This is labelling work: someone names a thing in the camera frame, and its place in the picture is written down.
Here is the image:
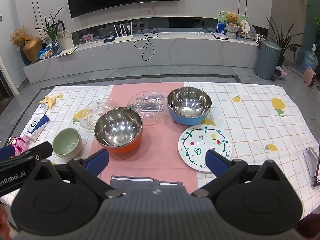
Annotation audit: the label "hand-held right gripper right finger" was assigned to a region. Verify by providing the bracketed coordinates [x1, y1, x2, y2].
[191, 149, 288, 199]

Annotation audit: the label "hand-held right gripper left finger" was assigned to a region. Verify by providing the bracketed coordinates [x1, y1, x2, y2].
[22, 149, 124, 199]

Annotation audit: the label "pink toy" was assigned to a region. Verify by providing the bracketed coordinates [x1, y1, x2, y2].
[8, 136, 31, 156]

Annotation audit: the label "gold vase with dried flowers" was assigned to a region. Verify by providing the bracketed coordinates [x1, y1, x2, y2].
[9, 27, 43, 63]

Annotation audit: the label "small white tube box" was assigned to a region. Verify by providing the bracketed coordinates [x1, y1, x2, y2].
[37, 104, 50, 117]

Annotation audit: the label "grey trash can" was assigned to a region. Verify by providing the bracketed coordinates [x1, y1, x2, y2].
[254, 40, 282, 81]

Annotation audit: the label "person's left hand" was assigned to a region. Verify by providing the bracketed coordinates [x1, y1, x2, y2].
[0, 202, 11, 240]

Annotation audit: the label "white and blue box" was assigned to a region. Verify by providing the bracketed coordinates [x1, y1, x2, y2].
[22, 113, 50, 142]

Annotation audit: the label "black hanging cable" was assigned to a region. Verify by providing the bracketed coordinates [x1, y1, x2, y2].
[133, 26, 160, 61]

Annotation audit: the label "banana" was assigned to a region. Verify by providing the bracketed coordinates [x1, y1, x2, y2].
[38, 96, 58, 108]

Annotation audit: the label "blue steel bowl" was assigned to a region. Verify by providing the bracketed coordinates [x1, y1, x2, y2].
[166, 87, 212, 126]

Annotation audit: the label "blue snack packets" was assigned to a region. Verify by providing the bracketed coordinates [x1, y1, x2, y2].
[37, 42, 62, 59]

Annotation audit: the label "pink heater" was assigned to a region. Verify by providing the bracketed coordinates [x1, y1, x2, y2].
[303, 67, 317, 88]

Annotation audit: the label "white drawn card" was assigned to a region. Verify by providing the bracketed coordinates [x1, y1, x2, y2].
[56, 29, 74, 50]

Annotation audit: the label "orange steel bowl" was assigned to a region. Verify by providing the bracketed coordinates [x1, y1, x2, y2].
[94, 107, 143, 155]

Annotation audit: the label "pink printed table mat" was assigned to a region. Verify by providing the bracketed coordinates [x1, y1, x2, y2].
[89, 81, 200, 193]

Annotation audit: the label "blue water bottle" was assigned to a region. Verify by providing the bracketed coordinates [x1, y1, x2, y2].
[299, 51, 319, 73]

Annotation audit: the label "silver phone stand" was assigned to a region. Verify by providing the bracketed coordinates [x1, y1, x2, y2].
[303, 146, 319, 178]

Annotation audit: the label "pink patterned cloth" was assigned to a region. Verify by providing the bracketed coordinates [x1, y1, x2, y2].
[274, 66, 288, 80]

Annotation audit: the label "pale yellow papers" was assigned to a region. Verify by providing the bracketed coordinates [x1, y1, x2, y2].
[57, 47, 78, 57]

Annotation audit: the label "long-leaf potted plant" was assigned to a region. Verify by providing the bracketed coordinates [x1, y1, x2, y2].
[265, 17, 305, 67]

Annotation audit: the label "clear glass plate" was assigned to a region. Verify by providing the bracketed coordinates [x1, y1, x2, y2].
[127, 91, 168, 126]
[79, 98, 120, 131]

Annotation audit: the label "green picture card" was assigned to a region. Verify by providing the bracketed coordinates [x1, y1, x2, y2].
[216, 10, 250, 34]

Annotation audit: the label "grey laptop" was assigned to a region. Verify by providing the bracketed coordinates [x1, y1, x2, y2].
[211, 31, 229, 41]

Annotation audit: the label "green plant in blue vase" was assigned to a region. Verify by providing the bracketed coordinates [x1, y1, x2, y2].
[35, 6, 66, 52]

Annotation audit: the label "white router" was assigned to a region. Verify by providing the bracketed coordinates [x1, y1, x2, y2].
[114, 23, 134, 43]

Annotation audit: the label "grey marble TV console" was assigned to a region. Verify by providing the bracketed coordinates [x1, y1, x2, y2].
[23, 17, 260, 84]

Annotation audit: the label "round white hand fan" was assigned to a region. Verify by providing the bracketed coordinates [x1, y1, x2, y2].
[240, 19, 251, 34]

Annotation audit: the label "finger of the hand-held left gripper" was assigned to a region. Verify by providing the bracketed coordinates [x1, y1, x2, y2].
[24, 142, 53, 160]
[0, 145, 16, 160]

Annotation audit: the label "brown teddy bear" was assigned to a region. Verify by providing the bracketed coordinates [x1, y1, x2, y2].
[226, 12, 241, 27]

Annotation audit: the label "white painted ceramic plate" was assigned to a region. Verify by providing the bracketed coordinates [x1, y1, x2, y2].
[178, 124, 233, 172]

